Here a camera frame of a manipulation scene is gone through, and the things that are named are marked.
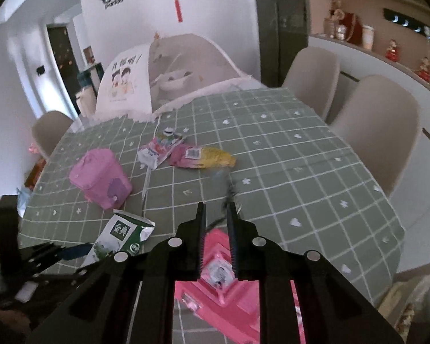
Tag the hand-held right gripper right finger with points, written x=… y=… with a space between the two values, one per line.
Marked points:
x=233 y=247

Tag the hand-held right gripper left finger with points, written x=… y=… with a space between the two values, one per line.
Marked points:
x=200 y=247

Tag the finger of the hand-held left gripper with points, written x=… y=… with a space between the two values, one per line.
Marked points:
x=75 y=271
x=57 y=251

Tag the green white milk carton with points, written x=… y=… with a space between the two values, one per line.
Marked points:
x=118 y=236

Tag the hot pink swing-lid bin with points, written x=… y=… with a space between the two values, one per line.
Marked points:
x=215 y=304

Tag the orange box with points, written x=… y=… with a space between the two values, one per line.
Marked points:
x=36 y=173

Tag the green checkered tablecloth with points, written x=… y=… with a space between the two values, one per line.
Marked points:
x=290 y=186

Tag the small lilac bin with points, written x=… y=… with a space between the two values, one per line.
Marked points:
x=96 y=175

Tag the yellow pink wrapper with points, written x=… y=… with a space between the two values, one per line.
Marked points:
x=211 y=157

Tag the red packet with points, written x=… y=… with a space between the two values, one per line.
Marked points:
x=34 y=148

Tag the pink white drink pouch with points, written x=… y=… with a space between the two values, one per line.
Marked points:
x=157 y=150

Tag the beige dining chair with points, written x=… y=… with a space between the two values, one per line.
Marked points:
x=380 y=129
x=313 y=79
x=52 y=132

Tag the white jug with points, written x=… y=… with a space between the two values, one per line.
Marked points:
x=85 y=102

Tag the dark door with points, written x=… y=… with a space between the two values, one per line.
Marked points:
x=62 y=68

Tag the white mesh food cover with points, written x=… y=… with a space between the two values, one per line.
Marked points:
x=200 y=57

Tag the dark tall cabinet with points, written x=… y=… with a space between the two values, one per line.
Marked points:
x=281 y=25

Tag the glass jar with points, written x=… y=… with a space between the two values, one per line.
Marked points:
x=334 y=28

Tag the white paper cup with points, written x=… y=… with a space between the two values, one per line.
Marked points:
x=368 y=37

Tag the red handbag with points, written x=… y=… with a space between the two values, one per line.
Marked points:
x=351 y=27

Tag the red figurine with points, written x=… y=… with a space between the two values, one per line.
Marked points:
x=424 y=70
x=392 y=51

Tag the black light strip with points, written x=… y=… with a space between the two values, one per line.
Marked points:
x=412 y=25

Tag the black wall switch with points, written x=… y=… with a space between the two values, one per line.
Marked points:
x=41 y=70

